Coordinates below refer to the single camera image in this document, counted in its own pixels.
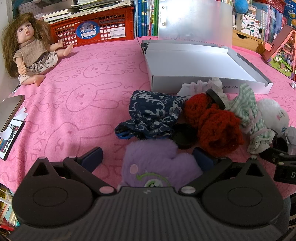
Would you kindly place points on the white paper scrap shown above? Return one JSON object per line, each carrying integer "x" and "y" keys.
{"x": 22, "y": 113}

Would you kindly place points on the wooden drawer box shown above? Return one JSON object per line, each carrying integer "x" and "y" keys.
{"x": 247, "y": 40}

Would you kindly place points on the colourful picture books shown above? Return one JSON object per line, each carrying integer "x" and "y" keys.
{"x": 5, "y": 208}

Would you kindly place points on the blue white plush toy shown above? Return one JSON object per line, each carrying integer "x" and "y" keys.
{"x": 241, "y": 5}

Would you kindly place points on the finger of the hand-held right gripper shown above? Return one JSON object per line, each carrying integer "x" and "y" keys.
{"x": 269, "y": 155}
{"x": 281, "y": 144}

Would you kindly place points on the long-haired baby doll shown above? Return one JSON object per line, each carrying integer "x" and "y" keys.
{"x": 27, "y": 51}

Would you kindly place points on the grey smartphone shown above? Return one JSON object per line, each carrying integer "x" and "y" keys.
{"x": 9, "y": 111}

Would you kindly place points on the row of blue-spined books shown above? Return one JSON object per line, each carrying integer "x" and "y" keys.
{"x": 270, "y": 18}

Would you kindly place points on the pink toy house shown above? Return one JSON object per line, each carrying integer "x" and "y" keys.
{"x": 282, "y": 53}

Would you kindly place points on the red plastic crate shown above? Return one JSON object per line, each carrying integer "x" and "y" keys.
{"x": 69, "y": 34}

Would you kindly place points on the purple plush toy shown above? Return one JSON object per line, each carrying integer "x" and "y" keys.
{"x": 157, "y": 162}

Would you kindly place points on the black binder clip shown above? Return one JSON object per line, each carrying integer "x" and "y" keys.
{"x": 145, "y": 47}

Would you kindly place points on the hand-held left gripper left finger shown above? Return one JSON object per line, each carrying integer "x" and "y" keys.
{"x": 93, "y": 157}

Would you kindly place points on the remote control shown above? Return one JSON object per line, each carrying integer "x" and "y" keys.
{"x": 9, "y": 141}

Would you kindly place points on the colourful printed box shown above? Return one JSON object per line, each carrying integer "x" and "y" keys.
{"x": 251, "y": 25}

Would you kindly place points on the row of tall thin books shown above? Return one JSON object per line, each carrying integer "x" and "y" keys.
{"x": 145, "y": 18}

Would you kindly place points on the small folded white paper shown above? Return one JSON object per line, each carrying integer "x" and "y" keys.
{"x": 293, "y": 84}

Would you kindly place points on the navy floral cloth pouch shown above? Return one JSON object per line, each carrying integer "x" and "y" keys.
{"x": 152, "y": 109}

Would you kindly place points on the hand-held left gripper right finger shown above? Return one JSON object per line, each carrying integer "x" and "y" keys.
{"x": 202, "y": 157}

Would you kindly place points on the stack of worn books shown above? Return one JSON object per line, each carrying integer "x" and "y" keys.
{"x": 99, "y": 4}

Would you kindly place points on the red knitted doll garment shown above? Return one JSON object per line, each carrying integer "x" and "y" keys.
{"x": 217, "y": 129}

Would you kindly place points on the green striped doll dress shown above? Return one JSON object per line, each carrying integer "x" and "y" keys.
{"x": 245, "y": 104}

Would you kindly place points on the black round lid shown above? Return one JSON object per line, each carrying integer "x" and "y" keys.
{"x": 215, "y": 97}
{"x": 182, "y": 138}

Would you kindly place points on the pink rabbit print blanket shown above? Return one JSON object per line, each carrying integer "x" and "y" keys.
{"x": 81, "y": 115}

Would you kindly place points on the grey cardboard box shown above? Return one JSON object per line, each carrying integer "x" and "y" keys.
{"x": 196, "y": 62}

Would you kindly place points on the white knitted doll garment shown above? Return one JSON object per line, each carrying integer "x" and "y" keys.
{"x": 215, "y": 84}

